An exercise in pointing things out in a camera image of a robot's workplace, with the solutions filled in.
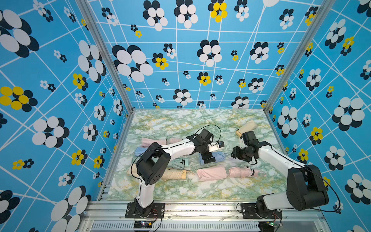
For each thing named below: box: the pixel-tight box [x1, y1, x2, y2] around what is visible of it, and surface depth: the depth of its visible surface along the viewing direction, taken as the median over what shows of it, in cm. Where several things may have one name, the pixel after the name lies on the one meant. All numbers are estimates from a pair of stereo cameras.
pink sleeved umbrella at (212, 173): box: [196, 164, 228, 182], surface depth 86 cm
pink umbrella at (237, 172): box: [228, 166, 260, 179], surface depth 84 cm
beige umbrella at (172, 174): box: [161, 168, 196, 182], surface depth 84 cm
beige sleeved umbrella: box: [235, 120, 258, 138], surface depth 108 cm
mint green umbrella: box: [171, 158, 191, 170], surface depth 88 cm
